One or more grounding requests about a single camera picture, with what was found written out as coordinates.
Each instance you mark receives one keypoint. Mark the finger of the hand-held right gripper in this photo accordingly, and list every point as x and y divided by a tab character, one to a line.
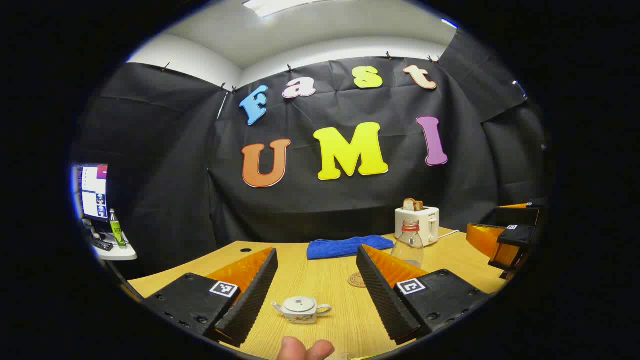
517	216
517	235

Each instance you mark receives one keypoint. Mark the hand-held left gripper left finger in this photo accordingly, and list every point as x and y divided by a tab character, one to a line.
250	300

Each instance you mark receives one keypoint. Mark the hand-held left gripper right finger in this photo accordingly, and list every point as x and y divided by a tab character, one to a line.
380	300

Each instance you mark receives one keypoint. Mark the round brown coaster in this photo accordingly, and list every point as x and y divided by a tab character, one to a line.
356	280

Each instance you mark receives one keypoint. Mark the white teacup lid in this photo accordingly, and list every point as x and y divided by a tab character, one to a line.
299	302

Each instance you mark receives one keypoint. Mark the white ceramic teacup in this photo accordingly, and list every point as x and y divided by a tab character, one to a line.
300	315

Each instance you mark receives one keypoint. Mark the clear plastic water bottle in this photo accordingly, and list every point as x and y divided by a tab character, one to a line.
407	247

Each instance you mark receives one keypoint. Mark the green drink bottle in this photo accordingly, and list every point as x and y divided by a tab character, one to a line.
117	232

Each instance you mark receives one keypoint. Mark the blue towel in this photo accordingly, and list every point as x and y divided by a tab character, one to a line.
345	247

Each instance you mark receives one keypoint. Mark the white toaster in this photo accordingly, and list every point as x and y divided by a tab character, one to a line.
427	220

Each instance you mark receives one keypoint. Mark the brown bread slice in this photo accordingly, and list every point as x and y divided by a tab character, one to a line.
419	205

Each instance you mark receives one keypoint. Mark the pale bread slice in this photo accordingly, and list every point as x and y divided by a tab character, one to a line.
408	204

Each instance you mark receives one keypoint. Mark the white side table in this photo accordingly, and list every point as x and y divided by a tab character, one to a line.
120	253

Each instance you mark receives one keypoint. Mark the black backdrop cloth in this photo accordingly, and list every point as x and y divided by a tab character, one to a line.
175	175

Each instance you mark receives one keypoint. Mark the black keyboard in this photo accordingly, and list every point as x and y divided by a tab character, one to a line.
102	245

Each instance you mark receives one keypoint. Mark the computer monitor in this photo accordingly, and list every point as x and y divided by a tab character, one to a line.
92	192

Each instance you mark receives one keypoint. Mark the ceiling light panel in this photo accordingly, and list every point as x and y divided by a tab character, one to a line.
270	6

